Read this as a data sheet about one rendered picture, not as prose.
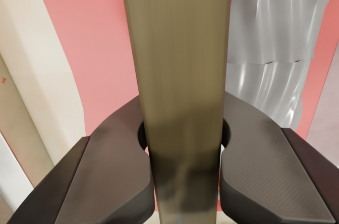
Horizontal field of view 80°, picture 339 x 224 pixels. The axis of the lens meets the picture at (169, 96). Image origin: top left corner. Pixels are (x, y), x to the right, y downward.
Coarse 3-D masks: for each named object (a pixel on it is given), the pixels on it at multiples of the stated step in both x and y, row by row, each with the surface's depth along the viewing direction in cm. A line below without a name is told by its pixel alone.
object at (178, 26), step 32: (128, 0) 5; (160, 0) 5; (192, 0) 5; (224, 0) 5; (160, 32) 6; (192, 32) 6; (224, 32) 6; (160, 64) 6; (192, 64) 6; (224, 64) 6; (160, 96) 7; (192, 96) 6; (160, 128) 7; (192, 128) 7; (160, 160) 8; (192, 160) 8; (160, 192) 9; (192, 192) 9
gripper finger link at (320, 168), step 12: (288, 132) 8; (300, 144) 7; (300, 156) 7; (312, 156) 7; (324, 156) 7; (312, 168) 7; (324, 168) 6; (336, 168) 6; (312, 180) 6; (324, 180) 6; (336, 180) 6; (324, 192) 6; (336, 192) 6; (336, 204) 5; (336, 216) 5
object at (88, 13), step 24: (48, 0) 15; (72, 0) 15; (96, 0) 15; (120, 0) 15; (336, 0) 14; (72, 24) 16; (96, 24) 16; (120, 24) 16; (336, 24) 15; (72, 48) 17; (96, 48) 16; (120, 48) 16; (336, 48) 16
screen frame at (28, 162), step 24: (0, 72) 17; (0, 96) 17; (0, 120) 16; (24, 120) 19; (0, 144) 17; (24, 144) 19; (0, 168) 18; (24, 168) 19; (48, 168) 22; (0, 192) 20; (24, 192) 20
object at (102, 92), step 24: (72, 72) 18; (96, 72) 18; (120, 72) 17; (312, 72) 17; (336, 72) 17; (96, 96) 19; (120, 96) 19; (312, 96) 18; (336, 96) 18; (96, 120) 20; (312, 120) 19; (336, 120) 19; (312, 144) 21; (336, 144) 21
